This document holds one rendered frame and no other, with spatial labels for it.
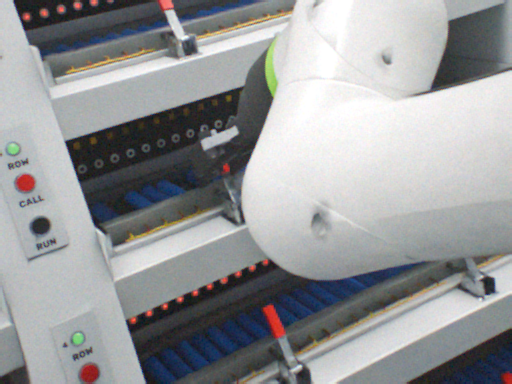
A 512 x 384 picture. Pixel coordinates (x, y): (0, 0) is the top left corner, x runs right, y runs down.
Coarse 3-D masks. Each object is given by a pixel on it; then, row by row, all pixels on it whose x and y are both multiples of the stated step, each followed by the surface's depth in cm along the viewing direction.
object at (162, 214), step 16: (240, 176) 94; (192, 192) 92; (208, 192) 92; (240, 192) 94; (144, 208) 90; (160, 208) 90; (176, 208) 91; (192, 208) 92; (208, 208) 91; (112, 224) 87; (128, 224) 88; (144, 224) 89; (160, 224) 90; (112, 240) 88; (128, 240) 86
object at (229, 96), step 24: (216, 96) 104; (144, 120) 99; (168, 120) 101; (192, 120) 103; (216, 120) 105; (72, 144) 96; (96, 144) 97; (120, 144) 99; (168, 144) 102; (96, 168) 98
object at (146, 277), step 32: (448, 64) 120; (480, 64) 114; (160, 160) 101; (96, 224) 87; (224, 224) 88; (128, 256) 85; (160, 256) 83; (192, 256) 84; (224, 256) 86; (256, 256) 88; (128, 288) 81; (160, 288) 83; (192, 288) 85
